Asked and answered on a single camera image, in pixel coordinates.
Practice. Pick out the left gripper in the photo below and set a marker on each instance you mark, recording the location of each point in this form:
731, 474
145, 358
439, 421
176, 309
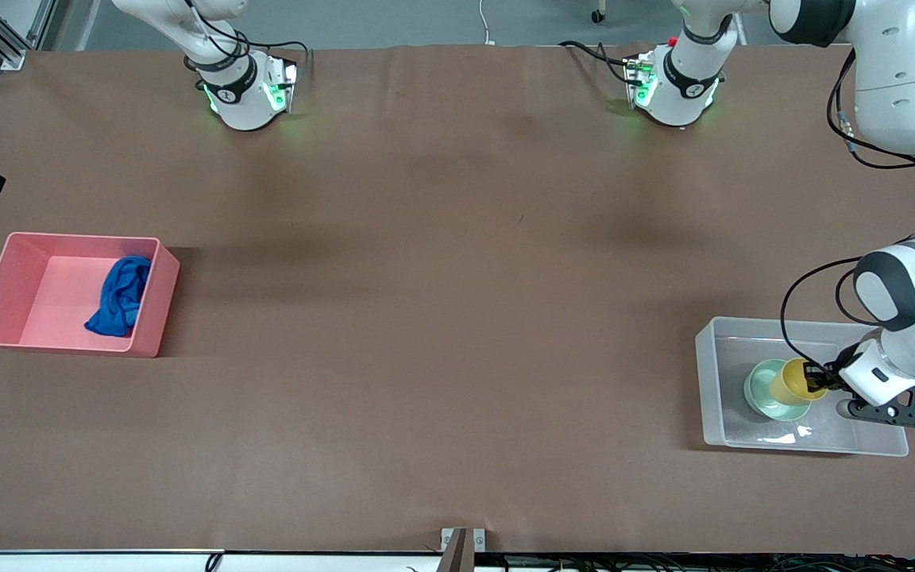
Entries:
828, 376

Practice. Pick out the yellow cup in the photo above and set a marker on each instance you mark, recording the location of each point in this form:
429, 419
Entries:
791, 385

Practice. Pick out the mint green bowl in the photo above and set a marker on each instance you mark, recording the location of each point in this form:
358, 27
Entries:
759, 397

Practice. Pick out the blue cloth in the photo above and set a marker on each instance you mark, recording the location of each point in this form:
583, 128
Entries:
120, 302

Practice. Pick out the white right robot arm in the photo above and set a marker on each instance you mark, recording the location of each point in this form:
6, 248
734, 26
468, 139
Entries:
227, 87

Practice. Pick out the metal base connector box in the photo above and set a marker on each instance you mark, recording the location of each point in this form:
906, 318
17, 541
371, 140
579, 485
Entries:
281, 83
640, 79

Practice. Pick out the clear plastic bin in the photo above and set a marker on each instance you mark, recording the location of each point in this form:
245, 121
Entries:
723, 357

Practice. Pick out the pink plastic bin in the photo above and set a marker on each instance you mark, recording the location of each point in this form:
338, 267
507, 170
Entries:
44, 302

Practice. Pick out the brown table cover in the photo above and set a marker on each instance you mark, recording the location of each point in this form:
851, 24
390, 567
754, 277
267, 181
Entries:
457, 357

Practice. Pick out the black caster wheel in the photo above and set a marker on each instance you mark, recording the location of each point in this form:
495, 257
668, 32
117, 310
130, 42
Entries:
598, 14

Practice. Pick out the metal table bracket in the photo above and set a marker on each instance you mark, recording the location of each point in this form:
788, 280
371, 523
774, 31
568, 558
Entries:
457, 548

